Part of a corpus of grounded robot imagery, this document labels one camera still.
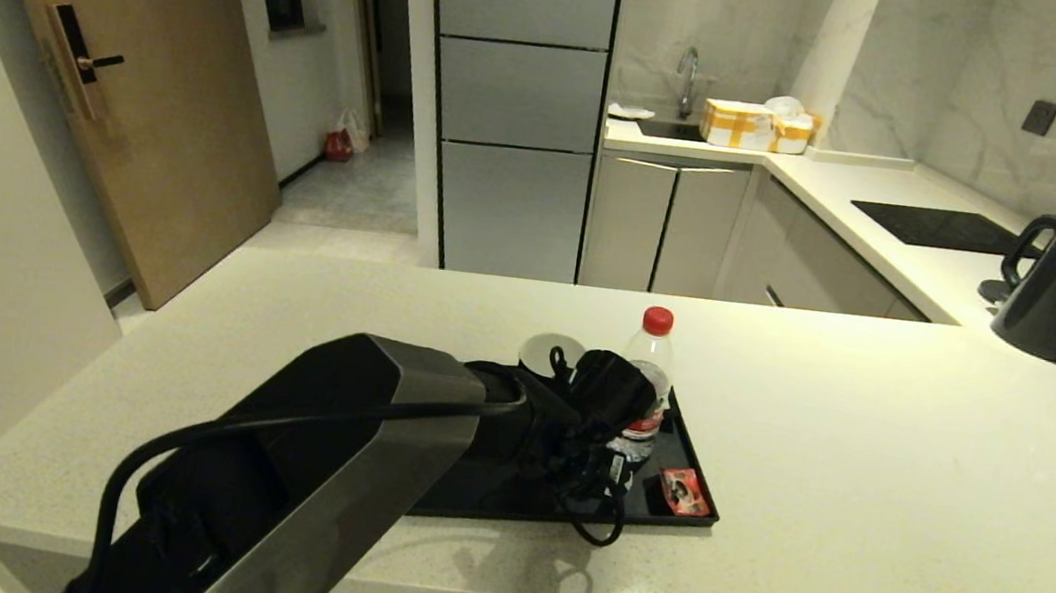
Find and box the brown wooden door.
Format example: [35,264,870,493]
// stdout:
[0,0,306,325]

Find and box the black rectangular serving tray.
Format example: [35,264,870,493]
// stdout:
[408,353,736,554]

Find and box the small yellow white box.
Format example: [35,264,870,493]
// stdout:
[767,111,818,158]

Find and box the black induction cooktop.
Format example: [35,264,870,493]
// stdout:
[846,197,1047,263]

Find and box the red bag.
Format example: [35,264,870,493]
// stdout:
[321,127,356,164]

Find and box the white plastic bag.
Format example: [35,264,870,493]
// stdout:
[332,105,375,155]

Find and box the black mug white inside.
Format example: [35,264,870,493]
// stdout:
[516,329,590,386]

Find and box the clear water bottle red cap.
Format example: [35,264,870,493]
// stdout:
[606,303,684,471]

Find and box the white crumpled bag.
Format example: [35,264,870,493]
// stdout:
[763,93,808,123]

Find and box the dark kitchen sink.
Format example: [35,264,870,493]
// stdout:
[635,115,708,144]

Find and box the grey tall refrigerator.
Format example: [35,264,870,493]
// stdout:
[391,0,623,288]

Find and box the dark wall socket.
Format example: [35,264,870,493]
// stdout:
[1020,98,1056,139]

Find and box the grey cabinet door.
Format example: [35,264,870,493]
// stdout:
[651,160,752,304]
[580,151,679,295]

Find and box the grey drawer cabinet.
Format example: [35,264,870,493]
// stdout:
[719,171,944,326]

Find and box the black door lock handle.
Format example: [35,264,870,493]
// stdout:
[31,0,131,125]

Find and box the large yellow white box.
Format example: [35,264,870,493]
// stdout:
[697,96,778,154]

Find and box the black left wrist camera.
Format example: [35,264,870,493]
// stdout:
[562,345,663,446]

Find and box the chrome kitchen faucet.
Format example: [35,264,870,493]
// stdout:
[671,44,703,121]

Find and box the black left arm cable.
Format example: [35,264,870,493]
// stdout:
[63,324,644,593]

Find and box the red coffee sachet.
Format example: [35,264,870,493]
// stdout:
[655,465,717,520]

